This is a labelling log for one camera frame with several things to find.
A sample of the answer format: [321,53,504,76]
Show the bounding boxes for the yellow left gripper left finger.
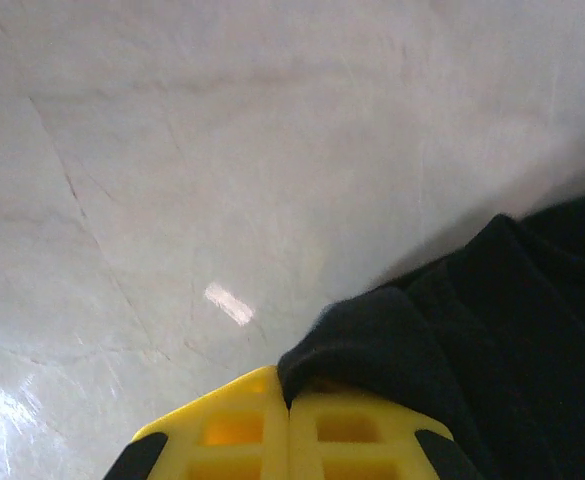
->
[102,365,292,480]

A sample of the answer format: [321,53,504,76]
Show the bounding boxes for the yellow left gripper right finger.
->
[286,382,484,480]

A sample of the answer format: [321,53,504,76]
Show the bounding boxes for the black t-shirt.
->
[277,185,585,480]

